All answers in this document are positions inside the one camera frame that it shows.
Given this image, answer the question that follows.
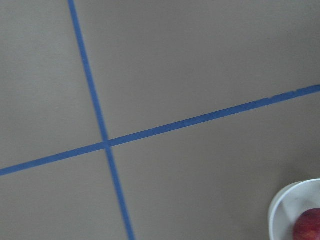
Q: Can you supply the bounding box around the white bowl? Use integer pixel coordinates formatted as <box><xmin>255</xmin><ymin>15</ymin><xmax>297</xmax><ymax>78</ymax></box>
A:
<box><xmin>267</xmin><ymin>178</ymin><xmax>320</xmax><ymax>240</ymax></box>

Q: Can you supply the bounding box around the red yellow apple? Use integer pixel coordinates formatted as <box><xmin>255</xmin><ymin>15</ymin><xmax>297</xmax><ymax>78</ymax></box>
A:
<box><xmin>292</xmin><ymin>208</ymin><xmax>320</xmax><ymax>240</ymax></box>

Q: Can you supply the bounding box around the brown paper table cover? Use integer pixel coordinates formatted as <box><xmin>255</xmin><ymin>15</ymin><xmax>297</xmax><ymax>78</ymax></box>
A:
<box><xmin>0</xmin><ymin>0</ymin><xmax>320</xmax><ymax>240</ymax></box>

